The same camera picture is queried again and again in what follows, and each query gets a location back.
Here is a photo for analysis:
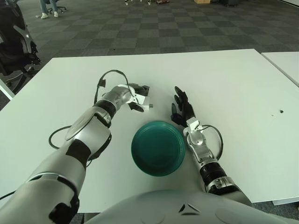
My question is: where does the black office chair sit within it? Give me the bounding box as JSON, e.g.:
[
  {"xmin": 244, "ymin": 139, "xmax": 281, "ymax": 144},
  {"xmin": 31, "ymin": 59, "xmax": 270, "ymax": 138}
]
[{"xmin": 0, "ymin": 0, "xmax": 42, "ymax": 91}]

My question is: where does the black upper arm cable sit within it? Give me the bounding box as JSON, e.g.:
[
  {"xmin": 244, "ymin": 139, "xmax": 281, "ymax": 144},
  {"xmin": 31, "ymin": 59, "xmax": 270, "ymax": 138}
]
[{"xmin": 48, "ymin": 125, "xmax": 72, "ymax": 150}]

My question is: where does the metal star chair base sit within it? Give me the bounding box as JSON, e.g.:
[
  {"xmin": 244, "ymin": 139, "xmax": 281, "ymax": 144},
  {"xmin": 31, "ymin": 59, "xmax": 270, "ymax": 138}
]
[{"xmin": 123, "ymin": 0, "xmax": 152, "ymax": 5}]

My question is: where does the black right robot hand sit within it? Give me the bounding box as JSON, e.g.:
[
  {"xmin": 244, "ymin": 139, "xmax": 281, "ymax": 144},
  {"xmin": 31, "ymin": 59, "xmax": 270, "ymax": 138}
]
[{"xmin": 171, "ymin": 86, "xmax": 196, "ymax": 128}]

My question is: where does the white side table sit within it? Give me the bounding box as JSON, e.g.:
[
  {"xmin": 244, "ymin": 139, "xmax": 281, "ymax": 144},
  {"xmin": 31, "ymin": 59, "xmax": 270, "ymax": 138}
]
[{"xmin": 261, "ymin": 51, "xmax": 299, "ymax": 87}]

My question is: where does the white table with grey edge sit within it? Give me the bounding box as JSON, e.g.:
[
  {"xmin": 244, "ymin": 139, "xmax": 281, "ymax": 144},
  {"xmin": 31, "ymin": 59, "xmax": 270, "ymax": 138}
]
[{"xmin": 0, "ymin": 79, "xmax": 14, "ymax": 101}]

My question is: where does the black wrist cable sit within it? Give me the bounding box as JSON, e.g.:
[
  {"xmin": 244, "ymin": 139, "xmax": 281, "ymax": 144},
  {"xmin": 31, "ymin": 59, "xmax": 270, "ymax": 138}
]
[
  {"xmin": 93, "ymin": 69, "xmax": 135, "ymax": 106},
  {"xmin": 200, "ymin": 125, "xmax": 223, "ymax": 161}
]

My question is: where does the white wall charger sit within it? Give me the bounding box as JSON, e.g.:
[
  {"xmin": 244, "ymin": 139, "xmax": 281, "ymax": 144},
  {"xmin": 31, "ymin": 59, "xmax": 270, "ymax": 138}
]
[{"xmin": 140, "ymin": 97, "xmax": 155, "ymax": 112}]

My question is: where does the black swivel chair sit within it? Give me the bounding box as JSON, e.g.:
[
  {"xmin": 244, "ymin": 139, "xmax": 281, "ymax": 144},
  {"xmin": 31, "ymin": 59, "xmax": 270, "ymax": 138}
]
[{"xmin": 48, "ymin": 0, "xmax": 67, "ymax": 12}]

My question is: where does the seated person in jeans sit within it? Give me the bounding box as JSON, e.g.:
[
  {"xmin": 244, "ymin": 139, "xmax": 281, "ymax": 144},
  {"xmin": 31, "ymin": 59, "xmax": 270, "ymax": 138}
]
[{"xmin": 39, "ymin": 0, "xmax": 59, "ymax": 19}]

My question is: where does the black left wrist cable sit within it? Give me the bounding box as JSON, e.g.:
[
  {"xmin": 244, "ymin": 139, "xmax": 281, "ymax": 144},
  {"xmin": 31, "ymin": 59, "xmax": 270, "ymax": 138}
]
[{"xmin": 93, "ymin": 69, "xmax": 135, "ymax": 106}]

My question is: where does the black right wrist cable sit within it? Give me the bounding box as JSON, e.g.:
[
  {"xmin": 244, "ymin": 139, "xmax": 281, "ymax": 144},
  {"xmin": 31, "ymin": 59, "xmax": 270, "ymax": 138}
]
[{"xmin": 200, "ymin": 125, "xmax": 223, "ymax": 161}]

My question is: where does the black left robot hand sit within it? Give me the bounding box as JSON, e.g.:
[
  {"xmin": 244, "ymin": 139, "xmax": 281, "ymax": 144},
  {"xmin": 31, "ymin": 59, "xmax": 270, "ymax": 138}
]
[{"xmin": 127, "ymin": 83, "xmax": 150, "ymax": 113}]

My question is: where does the green round plate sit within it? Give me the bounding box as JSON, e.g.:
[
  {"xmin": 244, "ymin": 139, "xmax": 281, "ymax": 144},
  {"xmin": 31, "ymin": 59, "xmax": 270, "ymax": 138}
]
[{"xmin": 131, "ymin": 120, "xmax": 186, "ymax": 177}]

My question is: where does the grey robot torso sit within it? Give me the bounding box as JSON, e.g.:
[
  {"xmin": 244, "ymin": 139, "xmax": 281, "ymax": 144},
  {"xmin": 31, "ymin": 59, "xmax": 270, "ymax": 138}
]
[{"xmin": 85, "ymin": 189, "xmax": 288, "ymax": 224}]

